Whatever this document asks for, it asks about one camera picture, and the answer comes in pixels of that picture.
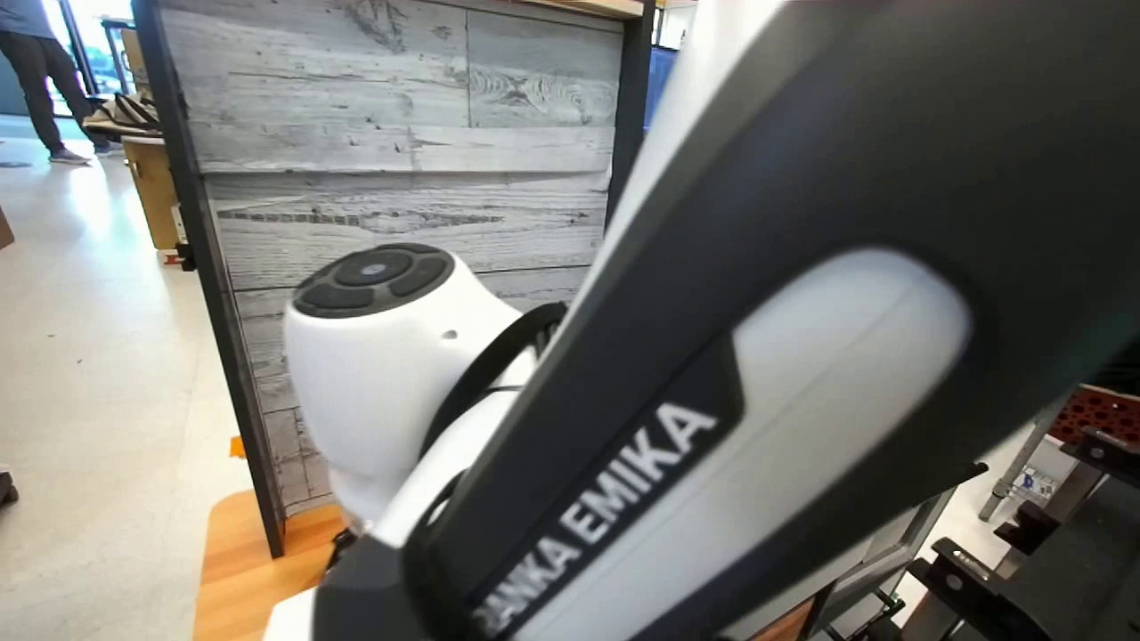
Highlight computer monitor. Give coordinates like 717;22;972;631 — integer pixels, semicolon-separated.
646;45;678;128

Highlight black metal frame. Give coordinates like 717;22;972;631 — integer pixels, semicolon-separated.
126;0;659;562

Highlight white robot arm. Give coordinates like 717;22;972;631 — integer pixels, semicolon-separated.
263;0;1140;641

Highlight grey wood backsplash panel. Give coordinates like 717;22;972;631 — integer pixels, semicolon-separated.
157;0;627;511

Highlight walking person legs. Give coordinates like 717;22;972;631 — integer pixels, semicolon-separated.
0;0;88;165

